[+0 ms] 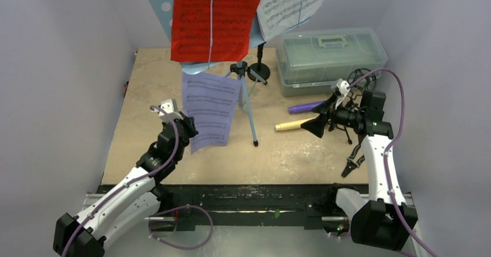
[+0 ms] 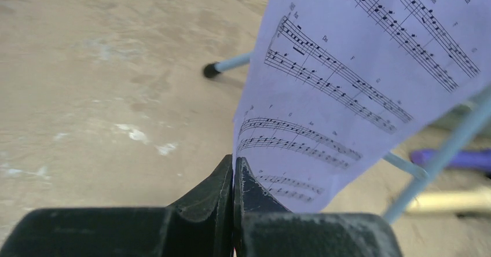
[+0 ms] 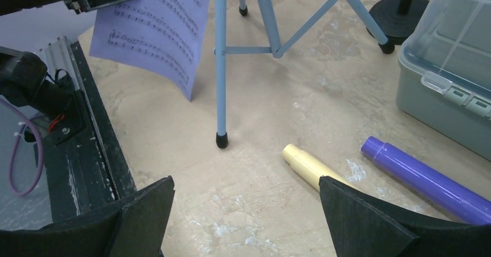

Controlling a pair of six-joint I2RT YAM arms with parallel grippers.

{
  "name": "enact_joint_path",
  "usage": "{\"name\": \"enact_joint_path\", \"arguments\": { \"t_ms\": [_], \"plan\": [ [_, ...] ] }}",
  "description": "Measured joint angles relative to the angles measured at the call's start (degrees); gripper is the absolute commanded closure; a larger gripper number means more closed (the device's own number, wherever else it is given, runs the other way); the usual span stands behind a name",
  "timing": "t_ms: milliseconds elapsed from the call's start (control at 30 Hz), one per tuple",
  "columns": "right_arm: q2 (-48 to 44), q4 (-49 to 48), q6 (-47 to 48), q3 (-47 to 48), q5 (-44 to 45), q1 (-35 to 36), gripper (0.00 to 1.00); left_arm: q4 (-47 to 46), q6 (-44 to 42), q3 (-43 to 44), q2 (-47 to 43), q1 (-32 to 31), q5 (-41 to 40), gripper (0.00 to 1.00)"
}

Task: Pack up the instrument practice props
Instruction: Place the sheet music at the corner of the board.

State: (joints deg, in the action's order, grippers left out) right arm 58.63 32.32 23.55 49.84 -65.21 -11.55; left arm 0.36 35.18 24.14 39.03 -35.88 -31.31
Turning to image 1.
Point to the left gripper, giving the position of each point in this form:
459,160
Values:
188,123

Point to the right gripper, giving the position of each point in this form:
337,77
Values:
330,114

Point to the purple microphone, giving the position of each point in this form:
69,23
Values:
302,108

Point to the cream recorder flute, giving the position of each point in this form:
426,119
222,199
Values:
288,126

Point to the purple sheet music page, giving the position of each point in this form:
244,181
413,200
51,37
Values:
211,100

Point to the black tripod microphone stand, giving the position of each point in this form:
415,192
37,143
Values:
352,104

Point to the red folder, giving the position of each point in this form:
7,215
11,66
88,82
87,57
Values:
211,30

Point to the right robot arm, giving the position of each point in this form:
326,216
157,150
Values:
384,220

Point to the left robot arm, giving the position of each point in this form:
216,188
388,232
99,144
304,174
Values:
92,231

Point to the translucent green storage box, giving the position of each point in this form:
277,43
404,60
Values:
310,61

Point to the black pliers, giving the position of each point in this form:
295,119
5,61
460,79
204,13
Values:
352,163

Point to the white sheet music page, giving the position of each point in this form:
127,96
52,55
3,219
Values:
278,16

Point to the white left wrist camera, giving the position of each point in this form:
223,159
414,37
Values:
167,110

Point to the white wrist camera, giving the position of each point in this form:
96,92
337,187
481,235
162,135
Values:
341,89
167,110

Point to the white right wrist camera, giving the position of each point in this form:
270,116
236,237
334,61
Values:
341,89

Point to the black mounting rail base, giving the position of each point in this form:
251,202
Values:
310,206

